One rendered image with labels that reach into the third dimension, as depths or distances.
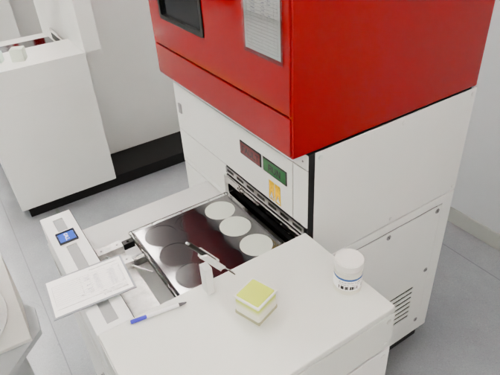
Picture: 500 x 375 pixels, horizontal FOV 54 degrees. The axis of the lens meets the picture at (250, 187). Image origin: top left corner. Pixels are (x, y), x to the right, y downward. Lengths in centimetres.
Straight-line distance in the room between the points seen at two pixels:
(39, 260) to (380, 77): 230
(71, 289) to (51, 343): 126
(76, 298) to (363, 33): 97
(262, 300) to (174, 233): 52
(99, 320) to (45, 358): 130
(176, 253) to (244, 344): 45
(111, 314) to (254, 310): 37
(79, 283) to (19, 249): 188
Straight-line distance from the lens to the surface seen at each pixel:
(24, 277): 303
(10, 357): 149
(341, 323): 119
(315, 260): 134
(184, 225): 159
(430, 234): 197
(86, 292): 135
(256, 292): 116
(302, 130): 123
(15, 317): 150
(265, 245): 148
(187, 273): 142
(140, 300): 140
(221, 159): 174
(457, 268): 285
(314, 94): 121
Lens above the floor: 188
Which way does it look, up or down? 34 degrees down
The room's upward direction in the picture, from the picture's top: 4 degrees counter-clockwise
